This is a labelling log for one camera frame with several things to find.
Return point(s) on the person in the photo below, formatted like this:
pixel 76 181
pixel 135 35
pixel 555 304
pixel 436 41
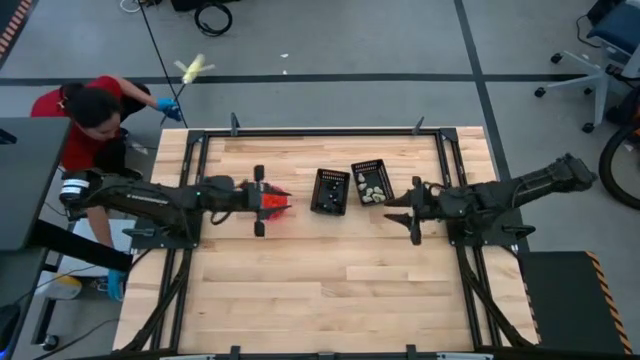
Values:
pixel 95 107

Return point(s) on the black floor box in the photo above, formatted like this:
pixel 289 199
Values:
pixel 190 4

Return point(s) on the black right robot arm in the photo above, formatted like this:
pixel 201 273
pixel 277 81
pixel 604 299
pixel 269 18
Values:
pixel 525 187

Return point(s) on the black desk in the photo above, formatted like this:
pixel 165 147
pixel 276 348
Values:
pixel 30 180

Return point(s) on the white and blue office chair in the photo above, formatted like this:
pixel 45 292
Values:
pixel 597 80

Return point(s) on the yellow and white object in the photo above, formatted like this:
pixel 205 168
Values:
pixel 67 286

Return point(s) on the black platform with hazard stripe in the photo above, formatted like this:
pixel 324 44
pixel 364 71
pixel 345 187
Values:
pixel 560 300

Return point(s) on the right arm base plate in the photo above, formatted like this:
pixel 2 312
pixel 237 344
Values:
pixel 460 237

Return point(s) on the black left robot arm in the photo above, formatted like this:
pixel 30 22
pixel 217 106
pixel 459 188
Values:
pixel 140 197

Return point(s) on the black aluminium table frame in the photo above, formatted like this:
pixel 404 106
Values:
pixel 320 133

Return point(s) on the black diagonal desk beam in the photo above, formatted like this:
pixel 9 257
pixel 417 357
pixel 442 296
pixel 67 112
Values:
pixel 75 245

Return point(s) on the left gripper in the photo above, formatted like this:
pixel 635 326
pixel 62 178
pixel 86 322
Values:
pixel 245 196

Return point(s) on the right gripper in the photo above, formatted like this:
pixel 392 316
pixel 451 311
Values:
pixel 435 202

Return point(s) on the black slotted plastic basket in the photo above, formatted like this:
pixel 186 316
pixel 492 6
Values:
pixel 382 177
pixel 322 205

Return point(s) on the black frame upright post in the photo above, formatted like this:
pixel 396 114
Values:
pixel 234 352
pixel 418 126
pixel 411 351
pixel 234 125

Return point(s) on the black mat with hazard stripe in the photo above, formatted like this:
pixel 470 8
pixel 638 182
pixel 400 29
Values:
pixel 15 20

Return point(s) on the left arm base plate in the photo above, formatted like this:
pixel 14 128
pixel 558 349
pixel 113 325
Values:
pixel 150 241

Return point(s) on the pink plastic bowl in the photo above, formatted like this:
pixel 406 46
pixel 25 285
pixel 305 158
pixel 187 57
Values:
pixel 285 200

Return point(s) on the person's hand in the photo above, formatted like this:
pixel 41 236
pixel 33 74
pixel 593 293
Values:
pixel 169 107
pixel 116 285

